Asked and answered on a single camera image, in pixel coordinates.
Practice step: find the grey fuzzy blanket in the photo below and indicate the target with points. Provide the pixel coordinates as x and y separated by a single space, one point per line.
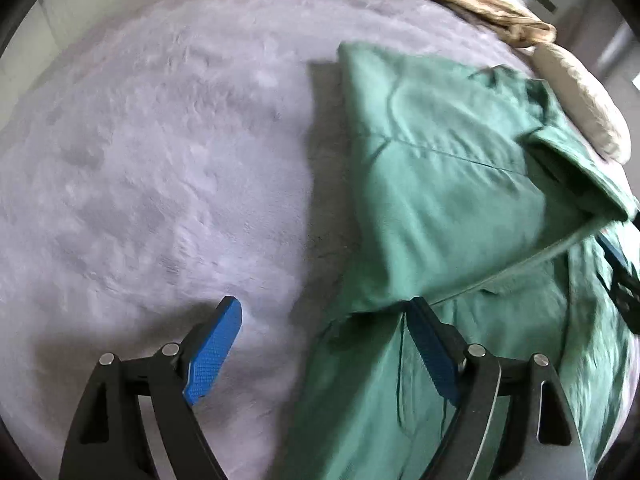
150 160

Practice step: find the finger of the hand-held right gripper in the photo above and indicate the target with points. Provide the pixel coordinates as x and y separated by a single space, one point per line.
614 255

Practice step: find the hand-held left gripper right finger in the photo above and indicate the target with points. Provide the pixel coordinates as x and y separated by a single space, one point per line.
435 355

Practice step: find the green jacket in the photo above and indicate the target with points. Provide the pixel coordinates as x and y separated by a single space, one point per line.
440 185

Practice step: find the cream knitted cloth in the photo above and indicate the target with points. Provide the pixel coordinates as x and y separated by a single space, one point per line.
585 100

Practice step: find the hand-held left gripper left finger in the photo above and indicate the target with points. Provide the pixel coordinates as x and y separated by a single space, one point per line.
215 350

